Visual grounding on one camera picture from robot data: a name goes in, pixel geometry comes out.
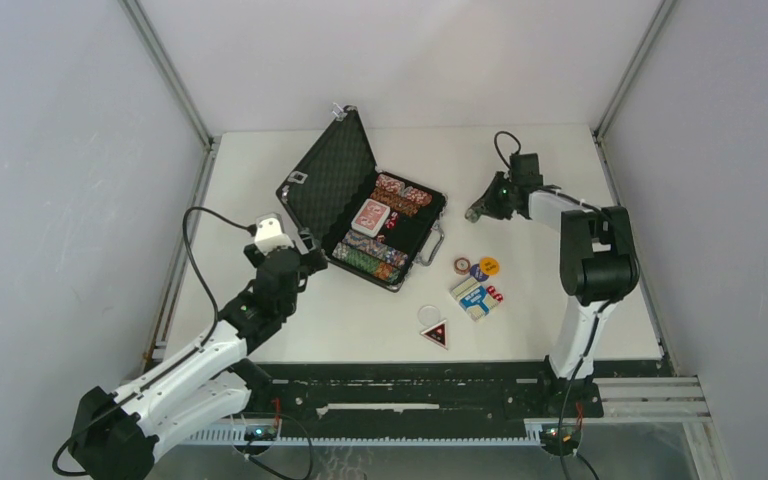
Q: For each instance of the blue-white chip row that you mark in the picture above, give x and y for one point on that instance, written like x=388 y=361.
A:
x=374 y=248

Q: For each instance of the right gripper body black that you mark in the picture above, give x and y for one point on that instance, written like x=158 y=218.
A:
x=501 y=190

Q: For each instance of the red black triangle card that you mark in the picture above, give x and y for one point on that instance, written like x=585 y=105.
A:
x=437 y=334

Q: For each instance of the black aluminium poker case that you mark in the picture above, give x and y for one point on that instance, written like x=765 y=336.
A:
x=336 y=175

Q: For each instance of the black mounting rail base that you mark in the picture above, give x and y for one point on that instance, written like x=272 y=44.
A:
x=419 y=401

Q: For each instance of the purple blind button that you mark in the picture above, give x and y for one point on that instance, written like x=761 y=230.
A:
x=477 y=273

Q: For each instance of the blue playing card box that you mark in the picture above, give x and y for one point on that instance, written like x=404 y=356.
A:
x=471 y=296

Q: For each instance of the white dealer button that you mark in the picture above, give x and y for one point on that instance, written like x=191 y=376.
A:
x=429 y=315

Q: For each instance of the orange chip row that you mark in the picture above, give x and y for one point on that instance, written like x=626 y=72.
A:
x=395 y=202

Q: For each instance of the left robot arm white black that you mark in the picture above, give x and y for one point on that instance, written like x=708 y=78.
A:
x=122 y=434

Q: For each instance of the red dice in case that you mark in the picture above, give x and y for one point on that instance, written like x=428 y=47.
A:
x=391 y=220

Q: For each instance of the green chip row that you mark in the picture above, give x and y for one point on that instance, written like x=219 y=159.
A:
x=365 y=263

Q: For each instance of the red playing card deck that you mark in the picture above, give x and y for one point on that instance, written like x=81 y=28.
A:
x=370 y=217

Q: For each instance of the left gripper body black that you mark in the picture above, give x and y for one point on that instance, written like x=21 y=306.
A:
x=253 y=254

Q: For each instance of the red dice group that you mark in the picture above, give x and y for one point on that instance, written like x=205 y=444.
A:
x=494 y=294

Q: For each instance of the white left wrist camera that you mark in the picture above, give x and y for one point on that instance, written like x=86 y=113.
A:
x=270 y=234

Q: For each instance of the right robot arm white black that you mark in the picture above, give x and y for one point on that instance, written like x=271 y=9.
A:
x=598 y=265

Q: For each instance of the orange blind button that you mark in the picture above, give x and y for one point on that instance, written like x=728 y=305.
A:
x=489 y=266

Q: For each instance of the red-white chip row top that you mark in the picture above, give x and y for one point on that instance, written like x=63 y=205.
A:
x=399 y=187

